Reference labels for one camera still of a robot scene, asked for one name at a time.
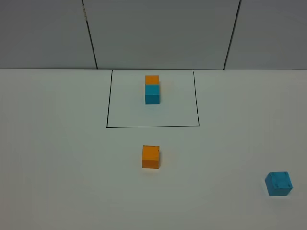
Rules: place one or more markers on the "blue template block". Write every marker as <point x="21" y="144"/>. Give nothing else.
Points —
<point x="152" y="94"/>

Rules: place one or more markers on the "orange template block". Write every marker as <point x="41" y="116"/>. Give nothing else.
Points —
<point x="152" y="80"/>

